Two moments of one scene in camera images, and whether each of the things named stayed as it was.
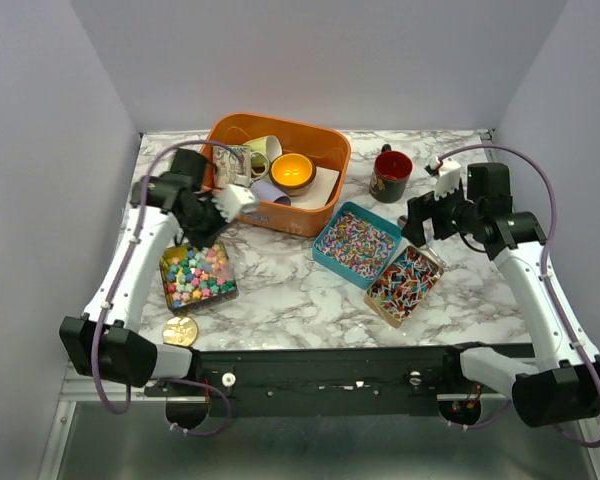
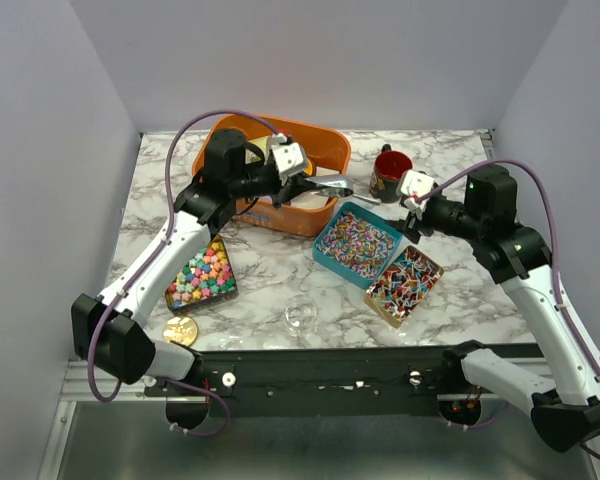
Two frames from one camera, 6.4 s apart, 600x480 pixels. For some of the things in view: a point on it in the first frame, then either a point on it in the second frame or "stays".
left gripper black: [206, 237] → [290, 187]
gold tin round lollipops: [401, 288] stays
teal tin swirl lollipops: [357, 244] stays
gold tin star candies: [194, 279] stays
